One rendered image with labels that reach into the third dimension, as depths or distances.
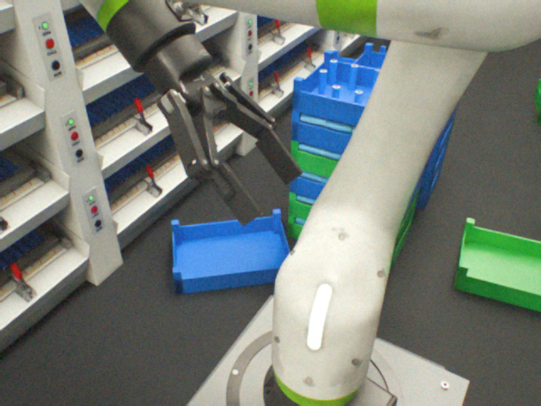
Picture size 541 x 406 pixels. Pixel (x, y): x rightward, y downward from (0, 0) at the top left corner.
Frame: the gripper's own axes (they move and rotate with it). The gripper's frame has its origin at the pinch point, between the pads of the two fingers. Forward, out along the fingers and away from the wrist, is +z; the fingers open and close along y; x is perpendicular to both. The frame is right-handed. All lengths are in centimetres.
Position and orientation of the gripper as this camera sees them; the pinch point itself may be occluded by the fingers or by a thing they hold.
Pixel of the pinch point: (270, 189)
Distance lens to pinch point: 62.4
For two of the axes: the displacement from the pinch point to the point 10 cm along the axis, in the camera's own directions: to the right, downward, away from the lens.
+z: 5.9, 8.0, 0.8
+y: 3.8, -3.7, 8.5
